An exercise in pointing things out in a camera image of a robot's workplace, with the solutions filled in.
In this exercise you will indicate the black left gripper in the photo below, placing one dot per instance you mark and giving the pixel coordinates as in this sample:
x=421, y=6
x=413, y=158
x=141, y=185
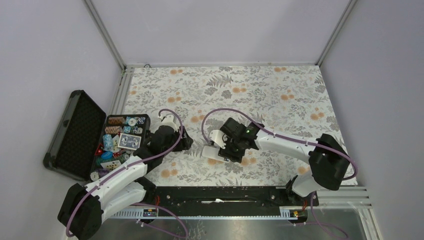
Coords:
x=185, y=142

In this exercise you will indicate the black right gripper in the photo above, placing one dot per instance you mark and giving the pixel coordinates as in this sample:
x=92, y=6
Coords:
x=226, y=153

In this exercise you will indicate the white remote control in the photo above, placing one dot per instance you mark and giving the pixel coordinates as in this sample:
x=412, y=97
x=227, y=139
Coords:
x=210, y=152

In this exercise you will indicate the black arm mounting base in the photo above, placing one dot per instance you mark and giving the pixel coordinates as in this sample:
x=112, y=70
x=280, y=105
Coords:
x=226, y=201

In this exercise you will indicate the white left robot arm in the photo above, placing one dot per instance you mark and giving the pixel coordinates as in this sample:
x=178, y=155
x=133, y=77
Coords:
x=86, y=207

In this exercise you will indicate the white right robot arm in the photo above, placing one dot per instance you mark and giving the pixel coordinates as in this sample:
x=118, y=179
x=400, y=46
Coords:
x=327, y=160

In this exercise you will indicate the playing card deck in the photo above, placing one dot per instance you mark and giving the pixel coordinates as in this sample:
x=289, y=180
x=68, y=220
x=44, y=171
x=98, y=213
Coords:
x=128, y=141

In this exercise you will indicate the floral table mat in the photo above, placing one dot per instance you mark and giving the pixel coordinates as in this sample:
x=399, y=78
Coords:
x=291, y=100

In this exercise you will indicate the black poker chip case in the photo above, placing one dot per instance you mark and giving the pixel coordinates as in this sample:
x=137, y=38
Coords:
x=78, y=138

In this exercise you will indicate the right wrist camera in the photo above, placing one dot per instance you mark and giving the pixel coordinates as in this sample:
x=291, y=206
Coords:
x=219, y=138

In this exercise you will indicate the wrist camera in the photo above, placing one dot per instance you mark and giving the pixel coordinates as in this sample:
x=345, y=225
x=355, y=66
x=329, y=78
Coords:
x=219, y=138
x=170, y=121

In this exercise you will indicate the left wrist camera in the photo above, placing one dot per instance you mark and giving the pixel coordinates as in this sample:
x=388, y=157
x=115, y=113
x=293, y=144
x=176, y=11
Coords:
x=170, y=121

